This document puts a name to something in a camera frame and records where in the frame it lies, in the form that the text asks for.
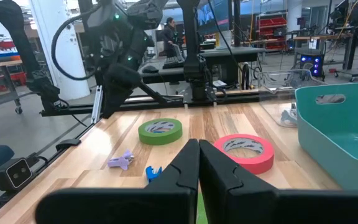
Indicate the monitor with blue screen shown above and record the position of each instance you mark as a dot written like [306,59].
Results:
[210,15]

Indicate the black computer mouse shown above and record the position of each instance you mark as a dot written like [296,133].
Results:
[150,69]

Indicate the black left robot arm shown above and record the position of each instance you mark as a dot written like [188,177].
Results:
[194,62]

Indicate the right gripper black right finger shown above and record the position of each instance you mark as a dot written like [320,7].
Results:
[244,205]

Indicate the silver metal bar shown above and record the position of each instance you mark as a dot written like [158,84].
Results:
[97,105]

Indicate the blue mini stapler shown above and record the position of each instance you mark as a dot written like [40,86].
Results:
[151,173]

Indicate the wooden top workbench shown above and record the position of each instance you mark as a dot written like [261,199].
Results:
[319,38]

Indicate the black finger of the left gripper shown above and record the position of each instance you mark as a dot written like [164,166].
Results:
[120,81]

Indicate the black table-level camera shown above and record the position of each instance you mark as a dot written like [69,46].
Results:
[12,175]

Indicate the pink tape roll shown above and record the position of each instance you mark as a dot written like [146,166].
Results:
[253,165]

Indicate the red storage shelf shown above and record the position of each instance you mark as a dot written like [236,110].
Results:
[272,22]

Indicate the black keyboard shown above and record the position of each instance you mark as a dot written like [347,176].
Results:
[172,63]

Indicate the pale grey staple remover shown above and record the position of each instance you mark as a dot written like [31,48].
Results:
[287,117]

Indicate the white building column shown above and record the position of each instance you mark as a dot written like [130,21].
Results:
[73,46]

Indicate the computer tower purple lights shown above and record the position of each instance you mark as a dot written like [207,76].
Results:
[311,63]

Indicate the wheeled workshop cart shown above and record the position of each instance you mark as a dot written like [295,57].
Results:
[2,65]

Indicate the black computer desk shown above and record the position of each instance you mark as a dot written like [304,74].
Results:
[228,53]

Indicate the black metal rig frame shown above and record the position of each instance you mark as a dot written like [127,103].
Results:
[154,103]

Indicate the black table edge clip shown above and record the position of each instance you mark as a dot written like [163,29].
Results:
[68,144]

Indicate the teal plastic bin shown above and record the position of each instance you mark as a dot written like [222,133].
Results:
[322,149]

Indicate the person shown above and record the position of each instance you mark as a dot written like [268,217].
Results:
[168,35]

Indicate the green tape roll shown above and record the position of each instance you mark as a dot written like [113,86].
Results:
[160,138]

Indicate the clear plastic bin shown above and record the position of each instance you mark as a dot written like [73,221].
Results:
[269,93]

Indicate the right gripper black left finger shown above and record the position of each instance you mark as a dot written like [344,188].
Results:
[166,205]

